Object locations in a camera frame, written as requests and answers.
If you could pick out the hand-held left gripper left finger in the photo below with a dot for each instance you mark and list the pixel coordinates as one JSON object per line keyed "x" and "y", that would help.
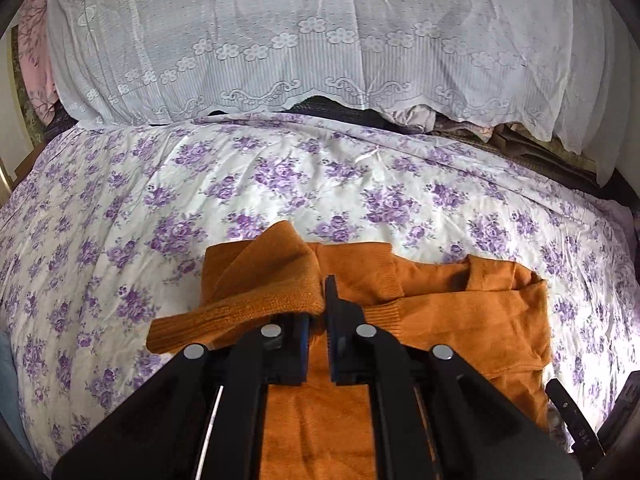
{"x": 299, "y": 341}

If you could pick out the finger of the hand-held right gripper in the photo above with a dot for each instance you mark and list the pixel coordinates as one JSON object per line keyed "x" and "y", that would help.
{"x": 571, "y": 412}

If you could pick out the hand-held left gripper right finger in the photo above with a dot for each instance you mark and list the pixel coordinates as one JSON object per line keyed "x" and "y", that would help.
{"x": 333, "y": 356}

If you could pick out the orange knit sweater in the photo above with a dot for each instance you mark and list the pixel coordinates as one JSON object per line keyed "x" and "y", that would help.
{"x": 450, "y": 305}

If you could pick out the pile of dark clothes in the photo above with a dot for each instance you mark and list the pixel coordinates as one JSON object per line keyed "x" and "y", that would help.
{"x": 530, "y": 152}

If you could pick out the purple floral bed sheet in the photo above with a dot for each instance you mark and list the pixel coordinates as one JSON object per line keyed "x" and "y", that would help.
{"x": 150, "y": 220}

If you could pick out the light blue cloth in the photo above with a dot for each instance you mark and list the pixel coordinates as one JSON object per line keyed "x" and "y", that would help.
{"x": 8, "y": 390}

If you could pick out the white lace cloth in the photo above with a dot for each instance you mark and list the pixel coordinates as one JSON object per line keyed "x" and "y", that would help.
{"x": 280, "y": 25}

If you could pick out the pink printed cloth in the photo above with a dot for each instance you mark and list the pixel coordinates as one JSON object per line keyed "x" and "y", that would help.
{"x": 36, "y": 50}

